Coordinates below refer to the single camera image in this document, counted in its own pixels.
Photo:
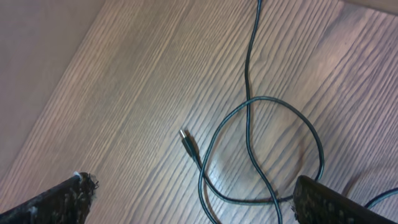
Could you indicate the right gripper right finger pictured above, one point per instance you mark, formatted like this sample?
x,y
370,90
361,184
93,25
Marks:
x,y
316,203

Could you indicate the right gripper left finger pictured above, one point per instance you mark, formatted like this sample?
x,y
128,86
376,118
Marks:
x,y
67,202

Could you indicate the cardboard back panel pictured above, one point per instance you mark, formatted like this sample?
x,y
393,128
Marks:
x,y
38,41

